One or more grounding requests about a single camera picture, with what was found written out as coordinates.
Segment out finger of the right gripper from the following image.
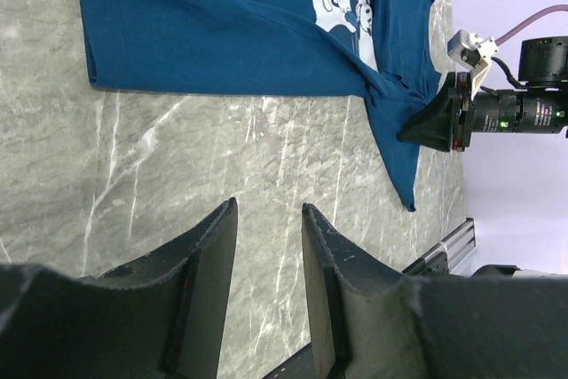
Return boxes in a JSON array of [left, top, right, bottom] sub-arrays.
[[397, 75, 455, 153]]

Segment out aluminium frame rails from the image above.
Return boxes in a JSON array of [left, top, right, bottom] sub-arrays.
[[402, 217, 477, 277]]

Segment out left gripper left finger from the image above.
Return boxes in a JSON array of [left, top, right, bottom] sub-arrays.
[[1, 199, 238, 378]]

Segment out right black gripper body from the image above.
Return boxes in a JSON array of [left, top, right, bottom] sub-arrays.
[[450, 72, 567, 152]]

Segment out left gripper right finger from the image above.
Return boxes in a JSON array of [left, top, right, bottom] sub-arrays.
[[302, 204, 567, 378]]

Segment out blue printed t-shirt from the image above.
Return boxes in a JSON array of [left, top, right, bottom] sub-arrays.
[[79, 0, 440, 211]]

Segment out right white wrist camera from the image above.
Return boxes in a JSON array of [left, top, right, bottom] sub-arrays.
[[447, 29, 499, 99]]

